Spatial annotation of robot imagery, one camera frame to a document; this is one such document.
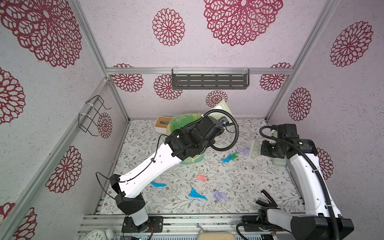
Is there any white wooden-top tissue box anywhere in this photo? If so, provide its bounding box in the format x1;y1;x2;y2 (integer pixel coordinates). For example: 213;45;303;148
155;116;172;134

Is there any beige object at bottom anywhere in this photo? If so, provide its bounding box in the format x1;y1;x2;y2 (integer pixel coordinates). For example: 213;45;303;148
197;225;236;240

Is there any light green hand brush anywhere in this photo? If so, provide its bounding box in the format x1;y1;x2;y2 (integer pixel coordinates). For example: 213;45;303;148
249;139;263;159

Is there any green bin with bag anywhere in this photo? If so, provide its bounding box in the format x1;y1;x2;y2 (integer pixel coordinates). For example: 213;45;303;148
165;112;206;166

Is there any purple paper scrap far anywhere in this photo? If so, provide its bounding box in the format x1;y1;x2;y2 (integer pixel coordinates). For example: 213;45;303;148
236;148;250;156

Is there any light green dustpan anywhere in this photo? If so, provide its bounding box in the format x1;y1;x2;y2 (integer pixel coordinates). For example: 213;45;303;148
210;100;233;123

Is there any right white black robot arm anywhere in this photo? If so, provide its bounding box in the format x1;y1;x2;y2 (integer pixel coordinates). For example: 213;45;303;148
257;124;355;240

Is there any purple paper scrap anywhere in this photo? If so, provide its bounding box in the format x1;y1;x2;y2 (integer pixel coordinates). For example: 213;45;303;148
236;148;250;156
213;190;228;203

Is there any black wire wall rack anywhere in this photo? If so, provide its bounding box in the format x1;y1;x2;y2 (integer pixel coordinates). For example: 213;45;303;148
78;95;113;139

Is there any white round gauge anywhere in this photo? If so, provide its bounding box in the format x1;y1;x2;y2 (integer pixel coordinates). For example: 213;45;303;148
84;230;107;240

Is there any blue paper scrap left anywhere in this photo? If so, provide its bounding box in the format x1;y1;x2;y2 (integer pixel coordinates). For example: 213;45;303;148
151;182;167;188

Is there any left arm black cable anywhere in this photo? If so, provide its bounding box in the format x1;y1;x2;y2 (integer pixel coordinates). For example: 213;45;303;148
95;109;240;200

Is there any pink paper scrap centre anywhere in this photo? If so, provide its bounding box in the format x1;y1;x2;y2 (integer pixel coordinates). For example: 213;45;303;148
196;174;208;181

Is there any blue paper scrap centre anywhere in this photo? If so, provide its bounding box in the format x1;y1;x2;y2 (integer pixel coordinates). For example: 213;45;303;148
189;188;207;200

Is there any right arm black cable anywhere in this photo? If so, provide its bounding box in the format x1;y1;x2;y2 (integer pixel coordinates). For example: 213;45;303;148
259;125;341;240

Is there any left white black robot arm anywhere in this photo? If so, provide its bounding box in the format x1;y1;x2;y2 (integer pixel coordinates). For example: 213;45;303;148
110;116;225;229

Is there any dark grey wall shelf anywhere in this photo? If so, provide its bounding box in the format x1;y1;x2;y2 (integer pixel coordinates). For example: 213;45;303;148
171;69;250;90

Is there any purple paper scrap near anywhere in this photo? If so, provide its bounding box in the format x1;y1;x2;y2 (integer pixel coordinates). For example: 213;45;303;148
213;190;228;203

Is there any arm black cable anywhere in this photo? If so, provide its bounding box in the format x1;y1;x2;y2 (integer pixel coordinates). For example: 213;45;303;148
259;125;341;240
95;109;240;200

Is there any blue green paper scrap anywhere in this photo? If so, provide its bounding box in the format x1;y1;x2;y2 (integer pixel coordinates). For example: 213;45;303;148
221;152;239;163

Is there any black stapler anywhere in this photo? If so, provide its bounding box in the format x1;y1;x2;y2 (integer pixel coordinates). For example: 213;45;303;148
256;189;278;208

